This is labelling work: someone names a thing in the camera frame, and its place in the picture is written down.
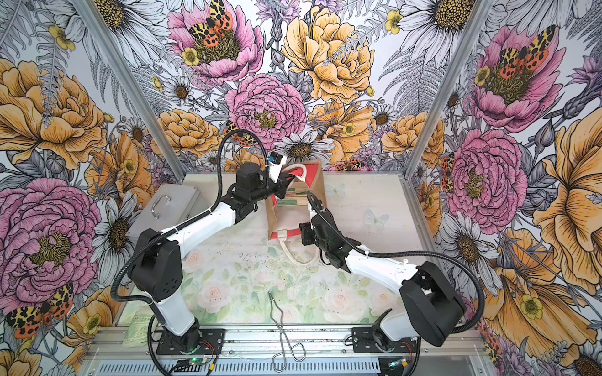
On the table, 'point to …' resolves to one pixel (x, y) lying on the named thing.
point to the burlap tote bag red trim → (284, 215)
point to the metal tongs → (298, 351)
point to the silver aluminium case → (172, 203)
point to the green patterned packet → (138, 329)
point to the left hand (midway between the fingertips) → (292, 180)
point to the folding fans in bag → (294, 198)
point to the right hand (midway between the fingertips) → (304, 230)
